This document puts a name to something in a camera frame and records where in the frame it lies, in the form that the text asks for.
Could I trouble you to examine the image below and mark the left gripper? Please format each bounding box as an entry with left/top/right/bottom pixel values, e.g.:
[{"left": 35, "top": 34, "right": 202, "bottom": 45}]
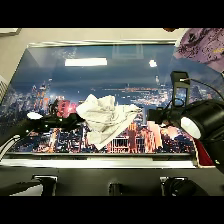
[{"left": 61, "top": 112, "right": 86, "bottom": 132}]

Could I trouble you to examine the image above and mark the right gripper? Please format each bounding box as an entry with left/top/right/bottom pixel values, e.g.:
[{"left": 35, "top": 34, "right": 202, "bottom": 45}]
[{"left": 146, "top": 106, "right": 183, "bottom": 130}]

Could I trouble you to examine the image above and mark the white garment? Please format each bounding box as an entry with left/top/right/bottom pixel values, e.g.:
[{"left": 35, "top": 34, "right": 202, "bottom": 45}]
[{"left": 75, "top": 94, "right": 143, "bottom": 151}]

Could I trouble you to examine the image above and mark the purple patterned garment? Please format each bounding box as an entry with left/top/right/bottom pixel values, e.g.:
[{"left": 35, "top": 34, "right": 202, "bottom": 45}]
[{"left": 173, "top": 27, "right": 224, "bottom": 73}]

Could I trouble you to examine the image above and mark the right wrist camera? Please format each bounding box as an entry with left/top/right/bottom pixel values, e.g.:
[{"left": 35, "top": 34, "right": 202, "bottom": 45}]
[{"left": 170, "top": 70, "right": 192, "bottom": 108}]

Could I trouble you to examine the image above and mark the silver frame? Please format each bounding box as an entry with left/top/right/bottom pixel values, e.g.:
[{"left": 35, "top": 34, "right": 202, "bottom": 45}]
[{"left": 0, "top": 152, "right": 202, "bottom": 197}]

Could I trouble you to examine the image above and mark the black cable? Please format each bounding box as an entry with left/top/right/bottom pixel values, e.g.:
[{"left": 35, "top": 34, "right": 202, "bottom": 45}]
[{"left": 181, "top": 77, "right": 224, "bottom": 101}]

